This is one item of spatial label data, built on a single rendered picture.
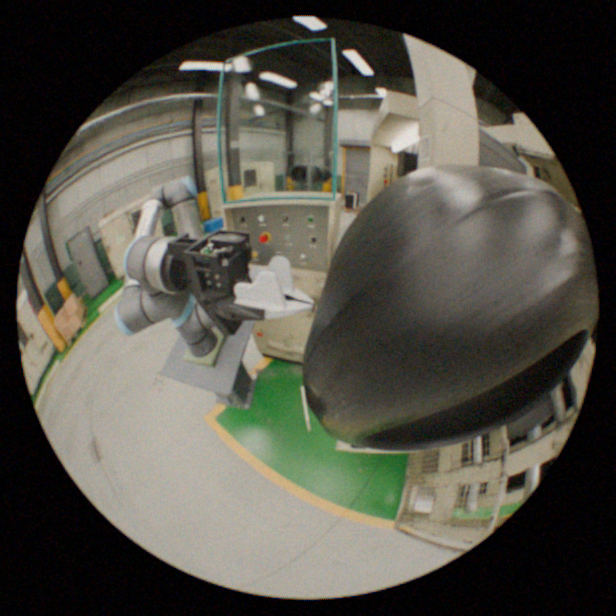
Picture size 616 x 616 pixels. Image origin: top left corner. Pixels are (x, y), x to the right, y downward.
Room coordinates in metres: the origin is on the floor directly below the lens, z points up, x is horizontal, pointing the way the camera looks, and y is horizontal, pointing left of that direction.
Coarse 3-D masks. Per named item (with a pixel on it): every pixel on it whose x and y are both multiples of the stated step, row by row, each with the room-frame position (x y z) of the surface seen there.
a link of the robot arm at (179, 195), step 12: (180, 180) 0.71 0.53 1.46; (192, 180) 0.79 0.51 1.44; (168, 192) 0.67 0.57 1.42; (180, 192) 0.69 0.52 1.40; (192, 192) 0.72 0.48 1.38; (168, 204) 0.67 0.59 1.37; (180, 204) 0.67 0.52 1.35; (192, 204) 0.71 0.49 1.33; (180, 216) 0.66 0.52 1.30; (192, 216) 0.69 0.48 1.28; (180, 228) 0.65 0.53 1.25; (192, 228) 0.67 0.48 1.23; (204, 312) 0.54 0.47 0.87; (204, 324) 0.51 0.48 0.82
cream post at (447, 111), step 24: (408, 48) 0.48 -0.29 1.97; (432, 48) 0.36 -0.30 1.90; (432, 72) 0.37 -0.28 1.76; (456, 72) 0.35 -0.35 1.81; (432, 96) 0.37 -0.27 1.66; (456, 96) 0.35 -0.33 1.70; (432, 120) 0.38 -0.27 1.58; (456, 120) 0.36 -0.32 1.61; (432, 144) 0.38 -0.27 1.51; (456, 144) 0.36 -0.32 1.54
